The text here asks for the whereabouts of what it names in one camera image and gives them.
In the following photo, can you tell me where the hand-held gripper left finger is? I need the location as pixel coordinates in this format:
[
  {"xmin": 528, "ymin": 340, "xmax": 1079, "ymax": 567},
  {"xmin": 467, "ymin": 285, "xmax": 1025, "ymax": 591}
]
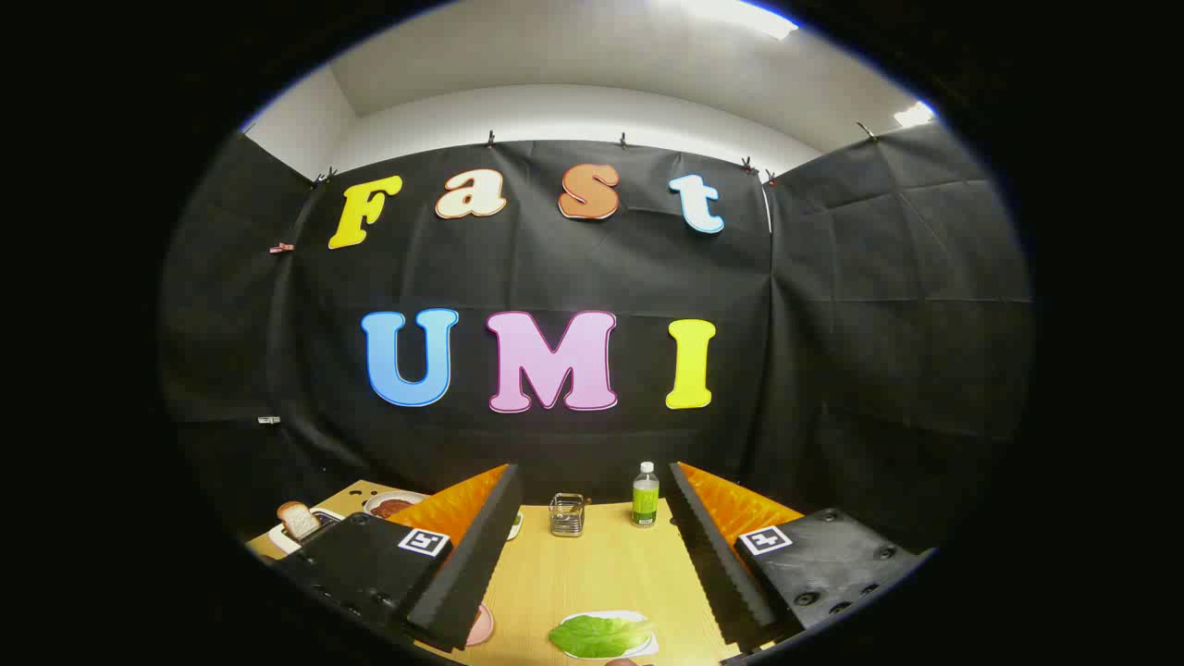
[{"xmin": 277, "ymin": 464, "xmax": 522, "ymax": 653}]

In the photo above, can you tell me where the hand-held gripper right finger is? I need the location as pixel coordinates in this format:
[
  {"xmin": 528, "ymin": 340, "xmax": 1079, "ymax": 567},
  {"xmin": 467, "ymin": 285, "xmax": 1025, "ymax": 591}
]
[{"xmin": 668, "ymin": 462, "xmax": 935, "ymax": 653}]

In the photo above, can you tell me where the green lettuce leaf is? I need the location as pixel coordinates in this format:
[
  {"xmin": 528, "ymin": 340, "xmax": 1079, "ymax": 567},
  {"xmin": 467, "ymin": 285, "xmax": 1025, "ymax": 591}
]
[{"xmin": 549, "ymin": 614, "xmax": 653, "ymax": 660}]

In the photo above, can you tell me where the toasted bread slice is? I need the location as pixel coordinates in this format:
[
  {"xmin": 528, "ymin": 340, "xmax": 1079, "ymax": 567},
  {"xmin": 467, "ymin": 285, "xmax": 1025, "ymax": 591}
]
[{"xmin": 277, "ymin": 500, "xmax": 322, "ymax": 540}]

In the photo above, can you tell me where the green label bottle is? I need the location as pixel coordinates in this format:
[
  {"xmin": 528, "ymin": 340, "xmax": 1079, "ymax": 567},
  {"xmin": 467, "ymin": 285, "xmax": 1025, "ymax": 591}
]
[{"xmin": 632, "ymin": 462, "xmax": 660, "ymax": 528}]

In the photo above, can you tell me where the white round plate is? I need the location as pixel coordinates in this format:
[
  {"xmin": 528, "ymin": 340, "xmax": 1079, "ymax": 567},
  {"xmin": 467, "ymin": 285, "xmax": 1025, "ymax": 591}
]
[{"xmin": 363, "ymin": 491, "xmax": 428, "ymax": 519}]

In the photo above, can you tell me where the white square plate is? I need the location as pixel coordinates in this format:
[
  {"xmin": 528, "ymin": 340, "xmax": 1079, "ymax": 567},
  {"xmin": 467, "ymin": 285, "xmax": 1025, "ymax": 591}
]
[{"xmin": 560, "ymin": 610, "xmax": 660, "ymax": 660}]

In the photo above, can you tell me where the white toaster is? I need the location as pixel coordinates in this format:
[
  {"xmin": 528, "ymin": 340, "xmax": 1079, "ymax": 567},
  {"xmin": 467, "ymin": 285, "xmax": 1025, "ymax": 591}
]
[{"xmin": 268, "ymin": 507, "xmax": 348, "ymax": 556}]

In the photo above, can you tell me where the black backdrop cloth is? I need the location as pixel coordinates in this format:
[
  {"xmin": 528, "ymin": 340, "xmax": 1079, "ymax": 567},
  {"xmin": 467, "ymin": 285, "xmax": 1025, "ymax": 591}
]
[{"xmin": 159, "ymin": 122, "xmax": 1033, "ymax": 556}]

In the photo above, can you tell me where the metal wire holder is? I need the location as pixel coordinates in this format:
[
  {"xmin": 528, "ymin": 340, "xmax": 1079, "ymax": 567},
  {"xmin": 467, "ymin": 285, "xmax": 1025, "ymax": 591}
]
[{"xmin": 549, "ymin": 493, "xmax": 589, "ymax": 537}]

